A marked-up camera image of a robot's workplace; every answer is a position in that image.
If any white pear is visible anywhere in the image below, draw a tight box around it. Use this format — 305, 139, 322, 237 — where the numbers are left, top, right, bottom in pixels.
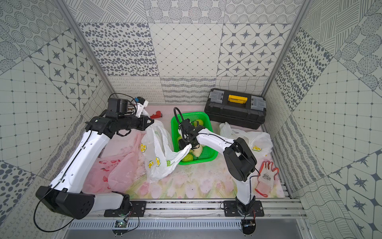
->
190, 144, 203, 158

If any green pear bottom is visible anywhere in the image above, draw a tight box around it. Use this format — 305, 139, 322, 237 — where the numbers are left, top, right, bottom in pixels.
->
181, 153, 194, 162

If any green pear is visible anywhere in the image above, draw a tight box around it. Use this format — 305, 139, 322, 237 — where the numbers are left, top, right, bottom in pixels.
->
181, 153, 194, 162
191, 119, 204, 127

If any lemon print plastic bag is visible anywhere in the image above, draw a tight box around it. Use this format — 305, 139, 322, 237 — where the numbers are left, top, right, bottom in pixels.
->
141, 120, 192, 183

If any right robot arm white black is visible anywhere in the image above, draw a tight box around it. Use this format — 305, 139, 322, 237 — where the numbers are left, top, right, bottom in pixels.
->
178, 119, 257, 206

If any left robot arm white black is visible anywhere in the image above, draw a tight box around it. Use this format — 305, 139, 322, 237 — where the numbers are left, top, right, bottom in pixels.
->
36, 115, 154, 220

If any green pear top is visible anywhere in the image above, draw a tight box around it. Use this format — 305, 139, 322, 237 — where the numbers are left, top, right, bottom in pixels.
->
191, 119, 204, 127

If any red pipe wrench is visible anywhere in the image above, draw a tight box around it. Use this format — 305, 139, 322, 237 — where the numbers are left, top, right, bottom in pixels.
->
150, 111, 163, 119

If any green plastic basket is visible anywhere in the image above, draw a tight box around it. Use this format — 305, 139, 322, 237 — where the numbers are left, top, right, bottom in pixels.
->
171, 112, 218, 165

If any pink plastic bag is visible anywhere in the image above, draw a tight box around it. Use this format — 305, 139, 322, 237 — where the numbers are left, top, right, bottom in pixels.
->
82, 130, 146, 195

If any red white work glove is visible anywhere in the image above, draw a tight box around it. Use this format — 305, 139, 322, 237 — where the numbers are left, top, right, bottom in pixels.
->
255, 161, 279, 198

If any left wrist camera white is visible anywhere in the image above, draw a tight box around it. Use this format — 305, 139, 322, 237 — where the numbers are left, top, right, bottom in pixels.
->
134, 97, 148, 117

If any black toolbox yellow handle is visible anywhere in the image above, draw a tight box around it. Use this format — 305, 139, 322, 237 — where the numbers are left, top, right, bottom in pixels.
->
205, 88, 267, 129

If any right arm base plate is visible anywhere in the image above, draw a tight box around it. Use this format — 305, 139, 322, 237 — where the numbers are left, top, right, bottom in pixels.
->
222, 200, 265, 217

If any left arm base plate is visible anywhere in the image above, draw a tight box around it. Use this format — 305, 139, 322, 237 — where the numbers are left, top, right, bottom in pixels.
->
103, 201, 147, 218

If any aluminium front rail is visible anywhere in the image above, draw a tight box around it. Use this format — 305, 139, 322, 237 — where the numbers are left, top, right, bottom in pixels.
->
61, 198, 308, 220

